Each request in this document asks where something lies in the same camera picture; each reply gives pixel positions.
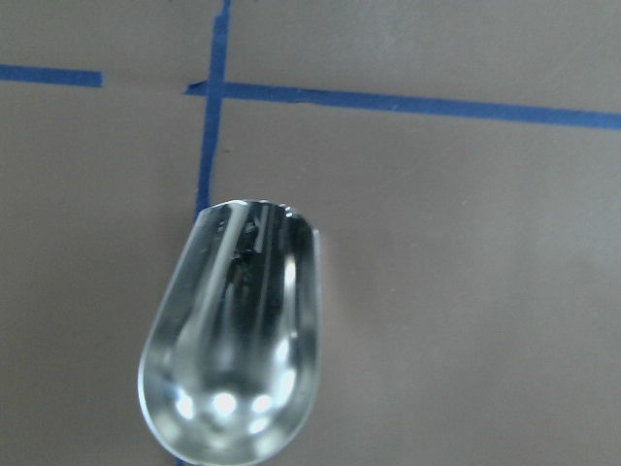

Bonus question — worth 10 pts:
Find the stainless steel ice scoop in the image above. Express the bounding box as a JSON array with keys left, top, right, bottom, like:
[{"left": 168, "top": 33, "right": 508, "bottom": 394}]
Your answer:
[{"left": 138, "top": 200, "right": 320, "bottom": 465}]

